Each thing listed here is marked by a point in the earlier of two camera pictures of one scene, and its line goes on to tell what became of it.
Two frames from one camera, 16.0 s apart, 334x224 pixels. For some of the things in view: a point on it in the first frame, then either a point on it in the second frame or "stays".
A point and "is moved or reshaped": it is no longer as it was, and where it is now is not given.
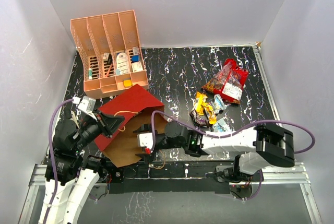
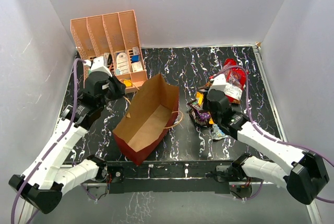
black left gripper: (108, 122) -> (120, 87)
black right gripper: (155, 149) -> (205, 106)
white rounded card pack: (122, 63) stays
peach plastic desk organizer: (109, 46) stays
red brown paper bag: (137, 105) is moved or reshaped
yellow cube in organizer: (127, 83) stays
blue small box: (135, 58) stays
